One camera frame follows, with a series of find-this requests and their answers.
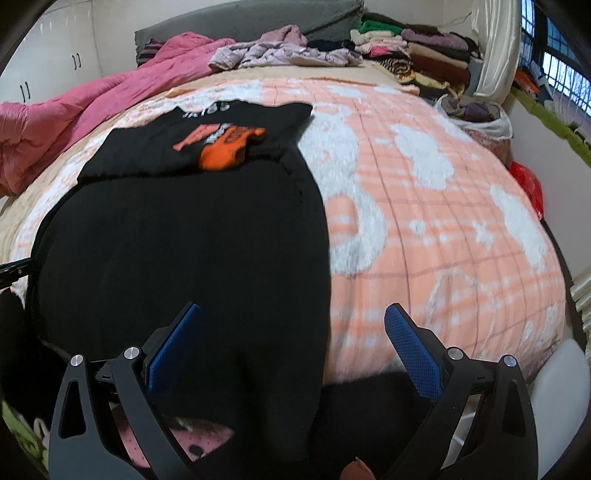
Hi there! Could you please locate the stack of folded clothes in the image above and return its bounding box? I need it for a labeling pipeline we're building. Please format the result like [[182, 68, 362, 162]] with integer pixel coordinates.
[[307, 13, 484, 100]]

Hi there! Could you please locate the peach plaid blanket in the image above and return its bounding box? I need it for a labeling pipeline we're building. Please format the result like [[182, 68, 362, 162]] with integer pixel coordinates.
[[0, 65, 572, 385]]

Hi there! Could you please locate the black sweater with orange cuffs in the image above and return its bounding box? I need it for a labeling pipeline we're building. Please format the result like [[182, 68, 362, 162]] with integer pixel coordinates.
[[25, 102, 334, 462]]

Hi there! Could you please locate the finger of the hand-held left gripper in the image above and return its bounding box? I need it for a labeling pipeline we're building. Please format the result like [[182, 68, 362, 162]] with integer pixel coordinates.
[[0, 258, 34, 288]]

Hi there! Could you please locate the green patterned cloth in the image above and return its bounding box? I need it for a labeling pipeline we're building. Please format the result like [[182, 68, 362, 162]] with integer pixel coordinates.
[[0, 401, 50, 477]]

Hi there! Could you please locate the white plastic bag of clothes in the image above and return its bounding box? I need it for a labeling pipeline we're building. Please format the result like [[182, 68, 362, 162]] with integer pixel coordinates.
[[434, 95, 514, 139]]

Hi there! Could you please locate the red plastic bag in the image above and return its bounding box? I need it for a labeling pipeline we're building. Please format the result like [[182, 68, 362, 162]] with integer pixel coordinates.
[[509, 161, 546, 219]]

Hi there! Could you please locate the barred window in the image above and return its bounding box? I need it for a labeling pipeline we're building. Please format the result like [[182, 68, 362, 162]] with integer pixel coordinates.
[[521, 0, 591, 134]]

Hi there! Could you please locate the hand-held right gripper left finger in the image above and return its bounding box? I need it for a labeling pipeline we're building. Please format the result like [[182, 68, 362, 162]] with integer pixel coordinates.
[[48, 302, 204, 480]]

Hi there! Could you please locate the cream curtain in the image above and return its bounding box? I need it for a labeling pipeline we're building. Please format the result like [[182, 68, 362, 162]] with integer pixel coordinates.
[[473, 0, 522, 100]]

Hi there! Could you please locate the white wardrobe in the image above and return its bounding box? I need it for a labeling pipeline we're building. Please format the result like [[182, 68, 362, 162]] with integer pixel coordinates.
[[0, 0, 105, 104]]

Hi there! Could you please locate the dark striped cloth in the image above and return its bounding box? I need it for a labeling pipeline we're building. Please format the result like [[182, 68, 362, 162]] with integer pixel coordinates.
[[137, 39, 166, 65]]

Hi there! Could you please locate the pink comforter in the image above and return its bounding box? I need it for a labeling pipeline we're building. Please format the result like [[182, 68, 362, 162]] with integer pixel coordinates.
[[0, 32, 237, 195]]

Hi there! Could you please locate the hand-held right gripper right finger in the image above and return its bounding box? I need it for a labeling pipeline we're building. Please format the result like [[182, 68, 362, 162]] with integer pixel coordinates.
[[384, 304, 539, 480]]

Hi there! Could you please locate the grey headboard cover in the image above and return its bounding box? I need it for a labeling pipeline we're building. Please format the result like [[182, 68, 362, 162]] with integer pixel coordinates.
[[135, 0, 365, 68]]

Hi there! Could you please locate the lilac pajama garment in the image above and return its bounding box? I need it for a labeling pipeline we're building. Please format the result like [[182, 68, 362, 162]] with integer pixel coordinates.
[[209, 41, 365, 71]]

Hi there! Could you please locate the green sill cloth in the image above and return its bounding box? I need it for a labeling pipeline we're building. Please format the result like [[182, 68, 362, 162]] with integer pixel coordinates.
[[510, 88, 591, 167]]

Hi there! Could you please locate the pink fleece garment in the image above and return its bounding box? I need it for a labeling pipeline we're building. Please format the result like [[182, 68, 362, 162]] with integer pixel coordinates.
[[259, 24, 309, 47]]

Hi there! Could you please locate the person's right hand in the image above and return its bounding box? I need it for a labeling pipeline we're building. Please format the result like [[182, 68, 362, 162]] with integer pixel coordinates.
[[341, 457, 376, 480]]

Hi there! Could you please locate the white chair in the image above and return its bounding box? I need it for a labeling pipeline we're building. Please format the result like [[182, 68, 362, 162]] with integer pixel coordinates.
[[531, 339, 591, 480]]

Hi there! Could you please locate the person's pink dotted pajamas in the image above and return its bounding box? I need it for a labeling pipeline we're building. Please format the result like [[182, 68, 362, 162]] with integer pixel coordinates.
[[111, 401, 236, 480]]

